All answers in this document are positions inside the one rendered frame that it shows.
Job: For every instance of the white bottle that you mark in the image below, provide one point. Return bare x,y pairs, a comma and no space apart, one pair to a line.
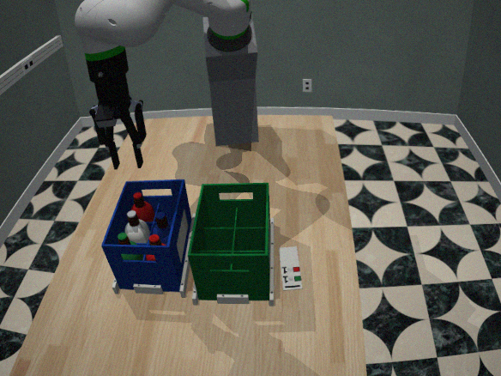
137,230

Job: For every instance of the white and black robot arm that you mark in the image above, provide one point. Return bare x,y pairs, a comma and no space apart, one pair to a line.
130,23

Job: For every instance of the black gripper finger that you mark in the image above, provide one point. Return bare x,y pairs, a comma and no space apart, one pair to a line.
108,138
141,131

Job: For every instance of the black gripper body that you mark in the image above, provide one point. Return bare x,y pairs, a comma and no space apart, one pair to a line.
115,90

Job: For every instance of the blue plastic bottle crate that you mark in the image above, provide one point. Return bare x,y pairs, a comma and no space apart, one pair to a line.
167,270

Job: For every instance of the green crate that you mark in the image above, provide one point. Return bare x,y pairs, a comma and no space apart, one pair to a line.
242,265

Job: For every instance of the white paper pick list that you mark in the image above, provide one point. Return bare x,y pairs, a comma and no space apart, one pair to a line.
290,271

